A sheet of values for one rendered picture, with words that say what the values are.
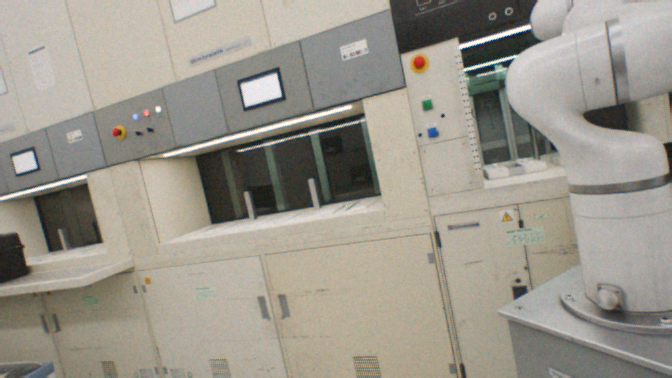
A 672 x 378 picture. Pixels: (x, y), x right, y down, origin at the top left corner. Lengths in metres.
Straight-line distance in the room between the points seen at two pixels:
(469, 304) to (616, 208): 0.92
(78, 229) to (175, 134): 1.55
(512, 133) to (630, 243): 1.60
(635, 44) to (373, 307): 1.20
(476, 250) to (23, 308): 2.58
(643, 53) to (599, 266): 0.30
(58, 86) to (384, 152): 1.71
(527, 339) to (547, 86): 0.40
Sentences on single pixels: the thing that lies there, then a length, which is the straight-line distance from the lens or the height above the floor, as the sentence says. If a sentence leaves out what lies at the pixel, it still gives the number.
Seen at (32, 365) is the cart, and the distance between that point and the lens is 2.20.
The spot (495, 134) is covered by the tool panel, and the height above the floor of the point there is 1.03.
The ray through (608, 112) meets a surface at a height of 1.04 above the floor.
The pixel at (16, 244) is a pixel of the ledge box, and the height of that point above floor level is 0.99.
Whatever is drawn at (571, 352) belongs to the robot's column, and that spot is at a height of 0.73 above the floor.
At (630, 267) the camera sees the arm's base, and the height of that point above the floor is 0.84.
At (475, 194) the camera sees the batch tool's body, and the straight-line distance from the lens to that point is 1.33.
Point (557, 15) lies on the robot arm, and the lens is 0.99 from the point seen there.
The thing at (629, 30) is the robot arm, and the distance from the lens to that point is 0.62.
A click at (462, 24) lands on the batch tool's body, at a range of 1.37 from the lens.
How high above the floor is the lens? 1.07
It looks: 4 degrees down
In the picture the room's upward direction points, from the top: 12 degrees counter-clockwise
